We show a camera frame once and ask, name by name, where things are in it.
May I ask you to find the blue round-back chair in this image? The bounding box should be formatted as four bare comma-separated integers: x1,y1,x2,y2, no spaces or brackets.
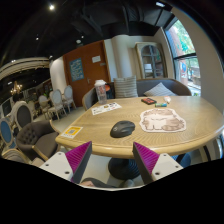
0,118,16,149

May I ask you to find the yellow QR code sticker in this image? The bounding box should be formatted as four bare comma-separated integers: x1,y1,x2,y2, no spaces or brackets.
61,126,82,139

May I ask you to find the blue poster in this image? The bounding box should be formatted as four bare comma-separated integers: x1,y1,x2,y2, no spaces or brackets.
69,58,84,81

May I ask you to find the grey round-back chair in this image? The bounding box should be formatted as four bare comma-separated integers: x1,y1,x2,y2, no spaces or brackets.
11,101,33,130

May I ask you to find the small green tube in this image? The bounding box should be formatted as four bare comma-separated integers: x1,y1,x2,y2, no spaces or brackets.
155,103,167,107

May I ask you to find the dark grey tufted armchair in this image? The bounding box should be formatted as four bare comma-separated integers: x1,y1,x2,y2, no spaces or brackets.
16,120,59,161

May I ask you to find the cat-shaped mouse pad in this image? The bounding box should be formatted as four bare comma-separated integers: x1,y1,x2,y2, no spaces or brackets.
139,108,186,133

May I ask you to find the black computer mouse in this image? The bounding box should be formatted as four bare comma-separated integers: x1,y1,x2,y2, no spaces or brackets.
110,120,135,138

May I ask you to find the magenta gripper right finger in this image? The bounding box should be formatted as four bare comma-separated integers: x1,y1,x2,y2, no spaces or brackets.
132,141,184,186

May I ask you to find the white paper menu sheet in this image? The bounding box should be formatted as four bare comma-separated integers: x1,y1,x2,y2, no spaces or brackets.
91,102,122,115

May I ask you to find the wooden arched cabinet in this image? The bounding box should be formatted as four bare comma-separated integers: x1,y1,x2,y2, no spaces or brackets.
135,42,167,79

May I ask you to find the grey patterned cushion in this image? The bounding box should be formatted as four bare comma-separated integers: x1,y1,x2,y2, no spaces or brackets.
144,83,175,96

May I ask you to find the grey curved sofa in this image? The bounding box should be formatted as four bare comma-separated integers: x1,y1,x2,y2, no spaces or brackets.
82,78,191,110

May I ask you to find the brown wooden door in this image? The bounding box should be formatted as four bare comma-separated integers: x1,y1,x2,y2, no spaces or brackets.
63,41,110,106

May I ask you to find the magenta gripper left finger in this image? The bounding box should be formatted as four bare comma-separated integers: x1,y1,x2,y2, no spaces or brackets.
39,140,93,185

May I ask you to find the white oval-back chair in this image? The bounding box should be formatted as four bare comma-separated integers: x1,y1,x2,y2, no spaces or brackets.
49,89,66,116
63,85,76,108

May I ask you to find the clear plastic drink cup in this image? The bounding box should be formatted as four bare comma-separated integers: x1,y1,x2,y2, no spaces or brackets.
95,80,107,104

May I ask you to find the black and red card box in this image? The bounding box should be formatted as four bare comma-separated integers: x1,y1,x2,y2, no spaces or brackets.
141,98,157,105

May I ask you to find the striped cushion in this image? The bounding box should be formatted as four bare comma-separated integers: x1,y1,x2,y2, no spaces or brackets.
114,76,138,98

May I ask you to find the black table pedestal base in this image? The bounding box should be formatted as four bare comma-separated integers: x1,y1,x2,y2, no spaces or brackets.
108,158,140,180

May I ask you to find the round wooden table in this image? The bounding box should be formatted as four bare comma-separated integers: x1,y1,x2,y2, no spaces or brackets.
49,95,224,160

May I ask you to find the small white object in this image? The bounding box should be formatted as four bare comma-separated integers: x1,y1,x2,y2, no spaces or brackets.
164,96,171,104

